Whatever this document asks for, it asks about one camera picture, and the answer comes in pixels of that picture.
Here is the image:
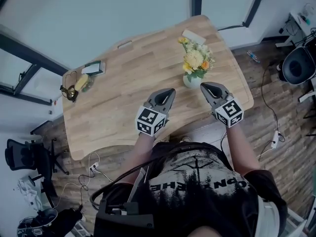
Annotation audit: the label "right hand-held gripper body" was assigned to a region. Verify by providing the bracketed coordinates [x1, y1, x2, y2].
[214, 92, 244, 128]

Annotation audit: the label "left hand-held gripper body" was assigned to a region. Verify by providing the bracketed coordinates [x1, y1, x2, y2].
[135, 99, 170, 135]

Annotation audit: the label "yellow flowers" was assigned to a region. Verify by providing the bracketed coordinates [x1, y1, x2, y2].
[177, 36, 215, 89]

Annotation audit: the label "person's left forearm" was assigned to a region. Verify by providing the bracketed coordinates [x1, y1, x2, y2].
[120, 133, 155, 185]

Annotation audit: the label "person's right forearm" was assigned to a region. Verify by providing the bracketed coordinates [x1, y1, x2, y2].
[226, 126, 261, 176]

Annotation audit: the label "wooden desk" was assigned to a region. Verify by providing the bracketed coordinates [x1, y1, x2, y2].
[61, 15, 254, 161]

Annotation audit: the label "black glasses on desk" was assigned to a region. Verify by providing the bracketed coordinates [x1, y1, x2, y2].
[60, 70, 79, 103]

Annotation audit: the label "white side desk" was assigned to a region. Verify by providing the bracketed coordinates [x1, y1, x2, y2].
[275, 8, 316, 49]

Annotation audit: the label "clear water bottle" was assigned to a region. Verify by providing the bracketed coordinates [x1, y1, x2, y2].
[246, 50, 260, 63]

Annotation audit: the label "light wooden block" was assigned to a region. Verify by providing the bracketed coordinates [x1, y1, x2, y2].
[182, 30, 206, 44]

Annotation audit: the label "green book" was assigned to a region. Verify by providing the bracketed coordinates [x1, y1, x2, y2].
[81, 60, 107, 75]

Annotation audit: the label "person's black printed t-shirt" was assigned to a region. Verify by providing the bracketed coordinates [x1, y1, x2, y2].
[142, 142, 288, 237]

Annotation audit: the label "black waist bag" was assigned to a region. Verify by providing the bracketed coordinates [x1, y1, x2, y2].
[93, 198, 155, 237]

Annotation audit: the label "black office chair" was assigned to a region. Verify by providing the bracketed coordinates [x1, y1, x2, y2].
[4, 138, 70, 176]

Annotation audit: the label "white crumpled cloth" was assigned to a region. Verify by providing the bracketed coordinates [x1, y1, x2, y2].
[17, 178, 42, 211]

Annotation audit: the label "black floor cable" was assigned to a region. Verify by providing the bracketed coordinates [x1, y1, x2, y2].
[78, 169, 114, 211]
[258, 67, 286, 161]

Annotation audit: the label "black bag cable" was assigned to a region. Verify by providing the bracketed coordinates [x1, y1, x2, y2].
[89, 148, 233, 209]

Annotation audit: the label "white floor cable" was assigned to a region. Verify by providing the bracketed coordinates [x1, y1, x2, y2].
[53, 152, 101, 209]

